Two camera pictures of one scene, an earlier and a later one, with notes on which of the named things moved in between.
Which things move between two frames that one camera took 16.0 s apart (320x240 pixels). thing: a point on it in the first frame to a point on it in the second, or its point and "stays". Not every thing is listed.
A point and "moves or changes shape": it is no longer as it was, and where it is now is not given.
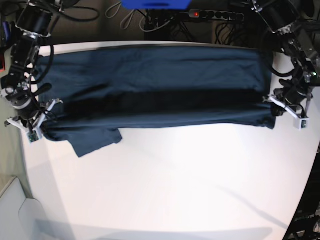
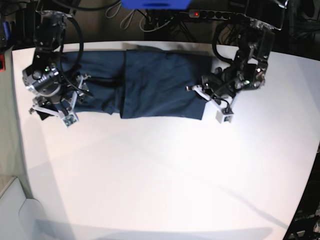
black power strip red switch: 215,14 stays
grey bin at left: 21,218 stays
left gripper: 36,129 to 47,106
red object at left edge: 2,64 stays
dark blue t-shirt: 105,89 moves or changes shape
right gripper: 271,98 to 200,90
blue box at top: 156,4 stays
